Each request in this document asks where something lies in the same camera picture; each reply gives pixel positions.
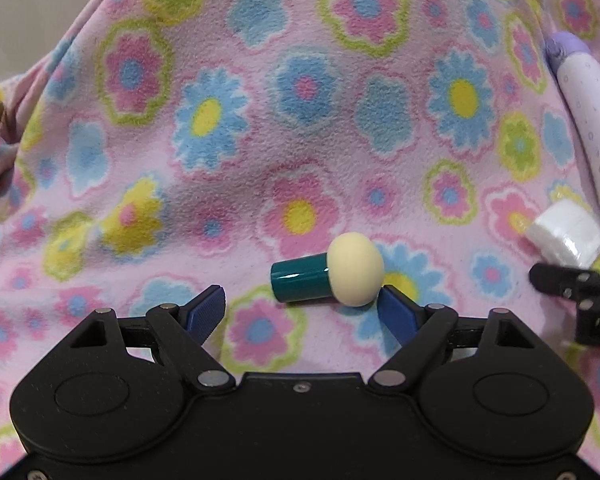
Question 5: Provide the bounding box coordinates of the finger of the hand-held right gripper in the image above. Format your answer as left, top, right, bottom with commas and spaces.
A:
528, 262, 600, 307

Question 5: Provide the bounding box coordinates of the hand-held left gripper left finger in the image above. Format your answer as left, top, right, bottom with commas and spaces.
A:
70, 284, 236, 392

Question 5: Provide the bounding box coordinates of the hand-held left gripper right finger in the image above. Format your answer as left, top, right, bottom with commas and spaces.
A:
367, 284, 537, 392

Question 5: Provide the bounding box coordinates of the white cotton pads pack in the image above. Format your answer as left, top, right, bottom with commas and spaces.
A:
525, 199, 600, 268

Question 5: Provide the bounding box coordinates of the cream makeup sponge teal handle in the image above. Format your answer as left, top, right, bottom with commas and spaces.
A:
270, 232, 386, 308

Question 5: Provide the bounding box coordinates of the white and purple bottle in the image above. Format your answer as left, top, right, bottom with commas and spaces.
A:
545, 31, 600, 211

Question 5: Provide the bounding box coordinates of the pink floral fleece blanket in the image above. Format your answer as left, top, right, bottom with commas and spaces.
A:
0, 0, 600, 480

